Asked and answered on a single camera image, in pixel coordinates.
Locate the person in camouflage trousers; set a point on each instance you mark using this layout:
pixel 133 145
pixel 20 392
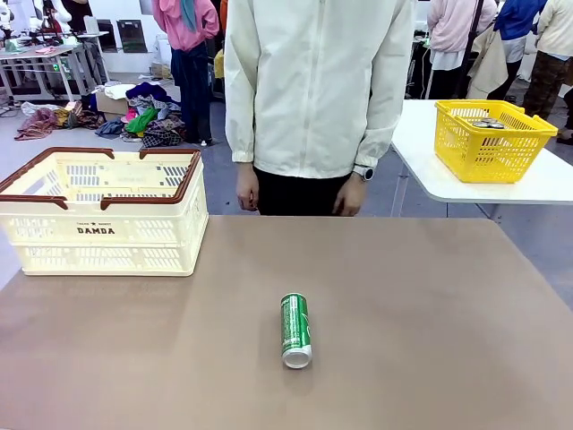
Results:
pixel 553 54

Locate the person in pink hoodie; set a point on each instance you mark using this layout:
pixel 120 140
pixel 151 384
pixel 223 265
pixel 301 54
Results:
pixel 188 54

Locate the beige coat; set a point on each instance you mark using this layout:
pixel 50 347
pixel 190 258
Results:
pixel 490 62

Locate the colourful clothes pile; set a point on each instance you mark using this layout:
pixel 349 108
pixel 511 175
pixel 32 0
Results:
pixel 147 116

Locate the black wall panel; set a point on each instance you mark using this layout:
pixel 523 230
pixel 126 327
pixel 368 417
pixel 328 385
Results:
pixel 132 36
pixel 107 36

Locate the green cider can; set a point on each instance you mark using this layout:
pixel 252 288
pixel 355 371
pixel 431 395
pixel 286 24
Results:
pixel 295 327

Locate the white side table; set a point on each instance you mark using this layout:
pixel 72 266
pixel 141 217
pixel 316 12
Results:
pixel 416 148

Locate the person's right forearm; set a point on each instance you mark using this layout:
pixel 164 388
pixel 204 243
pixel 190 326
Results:
pixel 239 134

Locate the person in pale pink sweater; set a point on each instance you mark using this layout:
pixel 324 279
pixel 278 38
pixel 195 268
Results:
pixel 452 31

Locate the silver wristwatch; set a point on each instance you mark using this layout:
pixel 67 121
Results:
pixel 368 173

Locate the person in blue top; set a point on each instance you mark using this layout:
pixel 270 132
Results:
pixel 519 22

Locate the person's right hand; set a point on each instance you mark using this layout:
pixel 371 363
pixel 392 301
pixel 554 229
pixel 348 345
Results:
pixel 248 188

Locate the grey workbench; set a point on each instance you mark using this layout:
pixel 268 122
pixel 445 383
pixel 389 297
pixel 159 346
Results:
pixel 40 62

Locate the person's left forearm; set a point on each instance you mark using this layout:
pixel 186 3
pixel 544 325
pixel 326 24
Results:
pixel 380 134

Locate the yellow plastic basket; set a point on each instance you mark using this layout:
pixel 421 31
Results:
pixel 492 157

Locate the patterned clothes pile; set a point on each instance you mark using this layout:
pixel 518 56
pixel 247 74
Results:
pixel 45 118

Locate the person in cream jacket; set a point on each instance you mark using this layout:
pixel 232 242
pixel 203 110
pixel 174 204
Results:
pixel 309 89

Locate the drink can silver top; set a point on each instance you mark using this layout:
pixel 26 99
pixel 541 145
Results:
pixel 485 122
pixel 498 125

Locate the person's left hand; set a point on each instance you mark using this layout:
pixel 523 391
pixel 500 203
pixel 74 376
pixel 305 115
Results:
pixel 349 199

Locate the cardboard box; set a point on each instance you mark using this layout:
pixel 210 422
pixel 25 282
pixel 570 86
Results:
pixel 109 104

